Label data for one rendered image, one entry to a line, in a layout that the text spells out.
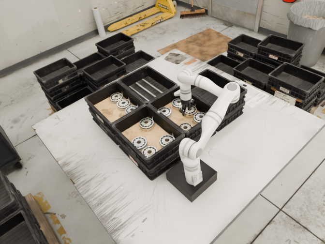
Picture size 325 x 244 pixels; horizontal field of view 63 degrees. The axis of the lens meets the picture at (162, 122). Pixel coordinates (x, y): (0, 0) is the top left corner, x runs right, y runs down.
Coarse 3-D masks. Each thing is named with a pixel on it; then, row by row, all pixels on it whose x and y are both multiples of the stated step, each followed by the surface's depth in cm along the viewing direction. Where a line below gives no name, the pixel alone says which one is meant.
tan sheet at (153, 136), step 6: (132, 126) 184; (138, 126) 184; (156, 126) 182; (126, 132) 181; (132, 132) 180; (138, 132) 180; (144, 132) 179; (150, 132) 179; (156, 132) 178; (162, 132) 178; (132, 138) 176; (150, 138) 174; (156, 138) 174; (150, 144) 171; (156, 144) 170
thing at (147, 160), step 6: (138, 108) 182; (150, 108) 181; (132, 114) 179; (120, 120) 176; (114, 126) 171; (174, 126) 168; (120, 132) 167; (180, 132) 162; (126, 138) 163; (180, 138) 160; (132, 144) 159; (168, 144) 156; (174, 144) 159; (138, 150) 155; (162, 150) 154; (144, 156) 152; (150, 156) 151; (156, 156) 153
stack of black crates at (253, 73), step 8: (240, 64) 285; (248, 64) 297; (256, 64) 290; (264, 64) 282; (240, 72) 275; (248, 72) 291; (256, 72) 290; (264, 72) 287; (248, 80) 274; (256, 80) 264; (264, 80) 279; (264, 88) 265
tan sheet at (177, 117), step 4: (168, 104) 197; (172, 108) 193; (172, 112) 190; (176, 112) 190; (172, 116) 188; (176, 116) 187; (180, 116) 187; (172, 120) 185; (176, 120) 184; (180, 120) 184; (184, 120) 184; (188, 120) 183; (192, 120) 183; (192, 124) 180
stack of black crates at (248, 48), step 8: (232, 40) 324; (240, 40) 336; (248, 40) 330; (256, 40) 321; (232, 48) 320; (240, 48) 310; (248, 48) 326; (256, 48) 324; (232, 56) 327; (240, 56) 316; (248, 56) 308
